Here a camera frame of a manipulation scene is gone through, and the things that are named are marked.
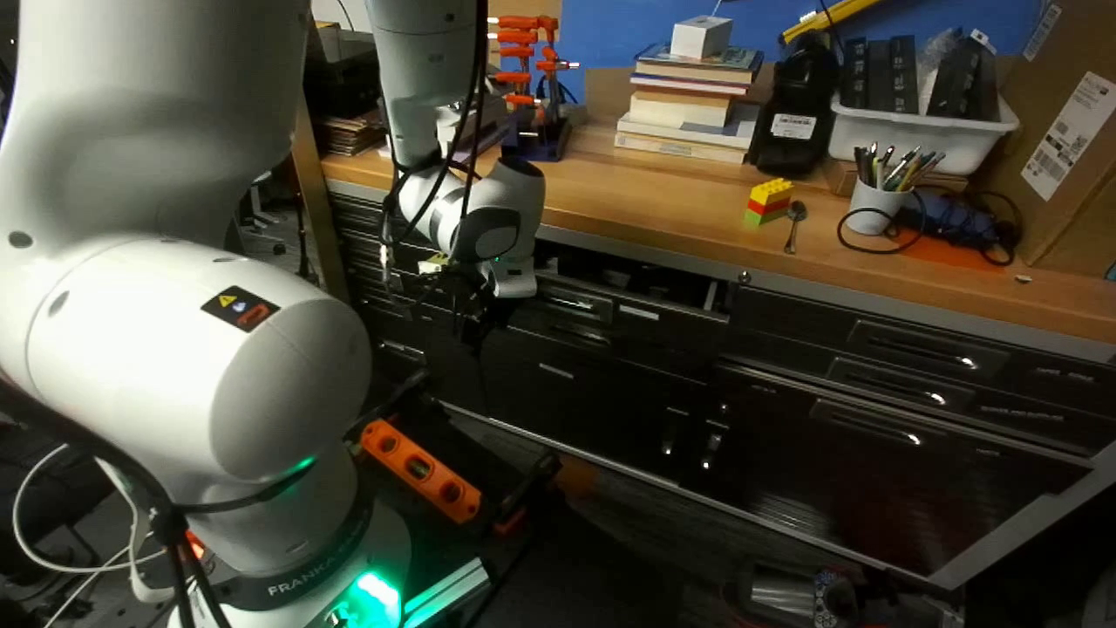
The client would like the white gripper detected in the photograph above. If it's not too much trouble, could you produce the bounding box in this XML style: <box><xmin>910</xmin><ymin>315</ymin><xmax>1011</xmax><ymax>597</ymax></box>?
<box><xmin>446</xmin><ymin>266</ymin><xmax>539</xmax><ymax>350</ymax></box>

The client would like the drawer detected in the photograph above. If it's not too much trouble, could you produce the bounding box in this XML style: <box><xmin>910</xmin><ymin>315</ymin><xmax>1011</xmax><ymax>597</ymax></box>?
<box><xmin>479</xmin><ymin>383</ymin><xmax>1087</xmax><ymax>591</ymax></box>
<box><xmin>396</xmin><ymin>245</ymin><xmax>731</xmax><ymax>374</ymax></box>

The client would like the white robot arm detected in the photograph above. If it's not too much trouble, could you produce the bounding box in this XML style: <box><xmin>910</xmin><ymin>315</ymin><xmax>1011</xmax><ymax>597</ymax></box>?
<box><xmin>0</xmin><ymin>0</ymin><xmax>412</xmax><ymax>628</ymax></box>

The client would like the stack of books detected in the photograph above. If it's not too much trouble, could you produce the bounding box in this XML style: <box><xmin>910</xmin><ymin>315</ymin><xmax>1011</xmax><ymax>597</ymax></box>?
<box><xmin>613</xmin><ymin>49</ymin><xmax>765</xmax><ymax>165</ymax></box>

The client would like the yellow red green block stack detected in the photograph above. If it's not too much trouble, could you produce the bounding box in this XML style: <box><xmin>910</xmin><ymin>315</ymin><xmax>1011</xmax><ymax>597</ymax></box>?
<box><xmin>744</xmin><ymin>179</ymin><xmax>794</xmax><ymax>227</ymax></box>

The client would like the black spoon-like tool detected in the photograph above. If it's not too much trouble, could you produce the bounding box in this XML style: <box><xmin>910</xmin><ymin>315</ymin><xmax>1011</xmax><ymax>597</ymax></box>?
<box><xmin>783</xmin><ymin>199</ymin><xmax>808</xmax><ymax>256</ymax></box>

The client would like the small white box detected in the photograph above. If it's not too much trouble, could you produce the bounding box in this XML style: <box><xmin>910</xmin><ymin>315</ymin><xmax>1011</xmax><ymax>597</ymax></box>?
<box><xmin>670</xmin><ymin>13</ymin><xmax>734</xmax><ymax>60</ymax></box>

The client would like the black bag with label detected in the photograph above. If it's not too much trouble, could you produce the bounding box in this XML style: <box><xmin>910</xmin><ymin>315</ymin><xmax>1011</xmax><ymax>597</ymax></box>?
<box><xmin>748</xmin><ymin>38</ymin><xmax>842</xmax><ymax>179</ymax></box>

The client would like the white cup with pens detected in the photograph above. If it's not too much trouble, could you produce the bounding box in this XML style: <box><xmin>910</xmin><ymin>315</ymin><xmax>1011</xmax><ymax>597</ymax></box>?
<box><xmin>843</xmin><ymin>143</ymin><xmax>943</xmax><ymax>236</ymax></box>

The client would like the white plastic bin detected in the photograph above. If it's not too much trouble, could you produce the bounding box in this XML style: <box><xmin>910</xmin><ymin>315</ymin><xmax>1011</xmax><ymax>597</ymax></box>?
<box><xmin>831</xmin><ymin>99</ymin><xmax>1019</xmax><ymax>174</ymax></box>

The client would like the cardboard box with label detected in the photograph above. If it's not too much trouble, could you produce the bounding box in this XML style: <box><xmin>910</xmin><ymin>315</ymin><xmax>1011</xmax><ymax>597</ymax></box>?
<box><xmin>982</xmin><ymin>0</ymin><xmax>1116</xmax><ymax>278</ymax></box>

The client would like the black cable on countertop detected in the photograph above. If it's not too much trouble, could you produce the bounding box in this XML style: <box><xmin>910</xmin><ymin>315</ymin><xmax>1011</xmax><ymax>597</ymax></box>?
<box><xmin>835</xmin><ymin>185</ymin><xmax>1030</xmax><ymax>270</ymax></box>

